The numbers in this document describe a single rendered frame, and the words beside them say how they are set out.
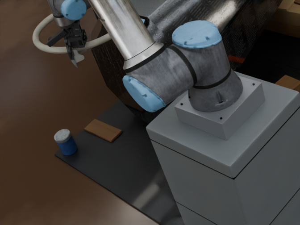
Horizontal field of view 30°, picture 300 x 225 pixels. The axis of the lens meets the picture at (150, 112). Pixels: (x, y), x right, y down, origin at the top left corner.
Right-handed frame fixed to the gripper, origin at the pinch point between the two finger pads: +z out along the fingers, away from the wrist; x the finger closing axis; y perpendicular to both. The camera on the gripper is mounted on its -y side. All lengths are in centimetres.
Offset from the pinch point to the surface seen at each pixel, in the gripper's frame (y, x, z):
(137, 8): 23, 45, 2
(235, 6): 70, 59, 18
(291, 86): 93, 48, 65
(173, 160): 44, -55, 13
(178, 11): 43, 44, 7
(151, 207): 16, -13, 84
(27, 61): -97, 148, 85
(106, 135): -17, 45, 82
